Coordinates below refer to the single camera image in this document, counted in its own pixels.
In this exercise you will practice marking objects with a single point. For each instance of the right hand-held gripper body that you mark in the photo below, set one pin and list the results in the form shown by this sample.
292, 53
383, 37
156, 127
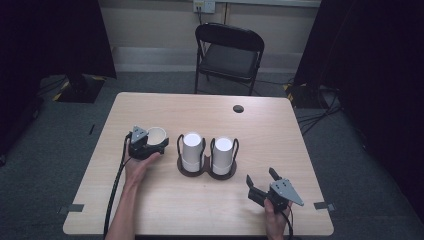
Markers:
283, 193

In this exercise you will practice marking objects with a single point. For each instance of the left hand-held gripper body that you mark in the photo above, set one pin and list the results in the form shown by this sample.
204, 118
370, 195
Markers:
139, 143

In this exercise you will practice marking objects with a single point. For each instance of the single white paper cup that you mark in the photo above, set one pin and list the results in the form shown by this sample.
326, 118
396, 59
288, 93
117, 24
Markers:
156, 135

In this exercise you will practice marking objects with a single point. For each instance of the stack of white paper cups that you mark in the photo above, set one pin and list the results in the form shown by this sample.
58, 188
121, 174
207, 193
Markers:
192, 153
222, 155

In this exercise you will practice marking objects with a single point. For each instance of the dark double cup holder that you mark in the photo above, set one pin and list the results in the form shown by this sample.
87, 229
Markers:
207, 169

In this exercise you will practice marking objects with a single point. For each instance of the person's left hand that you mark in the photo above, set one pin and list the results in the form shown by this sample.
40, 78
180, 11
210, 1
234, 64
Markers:
140, 168

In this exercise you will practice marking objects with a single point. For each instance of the person's right hand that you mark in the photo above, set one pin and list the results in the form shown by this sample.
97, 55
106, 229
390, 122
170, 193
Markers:
275, 225

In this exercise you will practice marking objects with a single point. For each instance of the grey tape strip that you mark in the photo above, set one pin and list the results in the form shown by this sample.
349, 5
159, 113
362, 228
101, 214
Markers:
71, 208
324, 206

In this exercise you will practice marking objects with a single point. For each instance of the black floor tape mark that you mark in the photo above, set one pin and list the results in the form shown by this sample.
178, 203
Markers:
91, 129

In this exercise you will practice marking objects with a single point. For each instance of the black round table grommet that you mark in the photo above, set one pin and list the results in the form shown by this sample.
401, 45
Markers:
238, 109

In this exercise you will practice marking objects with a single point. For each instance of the black stand base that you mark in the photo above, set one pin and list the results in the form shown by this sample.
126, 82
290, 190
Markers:
80, 90
305, 96

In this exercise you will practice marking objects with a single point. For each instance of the black folding chair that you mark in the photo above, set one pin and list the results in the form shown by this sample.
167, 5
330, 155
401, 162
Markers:
228, 61

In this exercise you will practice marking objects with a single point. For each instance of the dark curtain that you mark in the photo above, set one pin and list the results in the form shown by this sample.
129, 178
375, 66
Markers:
373, 66
50, 40

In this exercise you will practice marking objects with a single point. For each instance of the white wall socket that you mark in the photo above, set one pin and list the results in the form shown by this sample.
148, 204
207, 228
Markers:
204, 6

